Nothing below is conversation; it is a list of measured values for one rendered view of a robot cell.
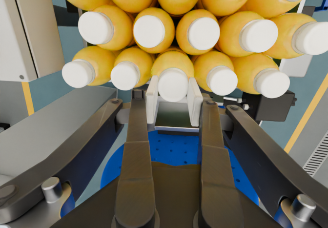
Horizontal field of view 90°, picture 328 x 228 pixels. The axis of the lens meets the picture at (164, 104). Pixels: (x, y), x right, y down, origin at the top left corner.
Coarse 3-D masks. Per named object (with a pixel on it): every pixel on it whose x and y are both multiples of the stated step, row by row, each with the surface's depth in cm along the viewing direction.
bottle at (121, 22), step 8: (96, 8) 24; (104, 8) 24; (112, 8) 24; (120, 8) 26; (104, 16) 22; (112, 16) 24; (120, 16) 25; (128, 16) 28; (136, 16) 36; (112, 24) 23; (120, 24) 24; (128, 24) 26; (112, 32) 23; (120, 32) 25; (128, 32) 26; (112, 40) 25; (120, 40) 26; (128, 40) 28; (104, 48) 26; (112, 48) 27; (120, 48) 28
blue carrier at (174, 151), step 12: (156, 132) 42; (156, 144) 38; (168, 144) 38; (180, 144) 38; (192, 144) 38; (120, 156) 34; (156, 156) 34; (168, 156) 34; (180, 156) 35; (192, 156) 35; (108, 168) 31; (120, 168) 32; (240, 168) 32; (108, 180) 28; (240, 180) 30; (252, 192) 27
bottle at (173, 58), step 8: (168, 48) 30; (176, 48) 30; (160, 56) 25; (168, 56) 24; (176, 56) 23; (184, 56) 25; (160, 64) 23; (168, 64) 22; (176, 64) 22; (184, 64) 23; (192, 64) 25; (152, 72) 25; (160, 72) 23; (184, 72) 22; (192, 72) 24
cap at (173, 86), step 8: (168, 72) 20; (176, 72) 20; (160, 80) 20; (168, 80) 20; (176, 80) 20; (184, 80) 20; (160, 88) 20; (168, 88) 20; (176, 88) 20; (184, 88) 20; (168, 96) 21; (176, 96) 21; (184, 96) 21
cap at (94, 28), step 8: (88, 16) 21; (96, 16) 21; (80, 24) 21; (88, 24) 21; (96, 24) 21; (104, 24) 21; (80, 32) 22; (88, 32) 22; (96, 32) 22; (104, 32) 21; (88, 40) 22; (96, 40) 22; (104, 40) 22
